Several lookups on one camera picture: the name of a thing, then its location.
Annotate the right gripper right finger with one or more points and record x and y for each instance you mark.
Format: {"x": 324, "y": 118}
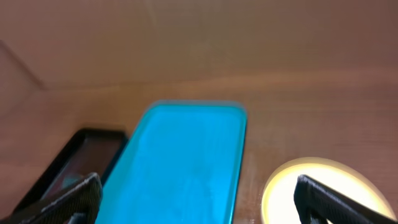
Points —
{"x": 317, "y": 203}

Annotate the yellow-green plate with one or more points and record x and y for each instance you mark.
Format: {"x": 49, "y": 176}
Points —
{"x": 277, "y": 205}

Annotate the teal plastic tray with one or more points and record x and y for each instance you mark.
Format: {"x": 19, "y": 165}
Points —
{"x": 181, "y": 165}

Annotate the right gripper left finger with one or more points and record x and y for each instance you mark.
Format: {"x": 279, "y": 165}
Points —
{"x": 78, "y": 203}

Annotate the black rectangular tray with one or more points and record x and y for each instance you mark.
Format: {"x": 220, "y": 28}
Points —
{"x": 88, "y": 150}

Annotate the orange green scrub sponge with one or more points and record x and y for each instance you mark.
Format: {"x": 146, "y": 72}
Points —
{"x": 69, "y": 180}

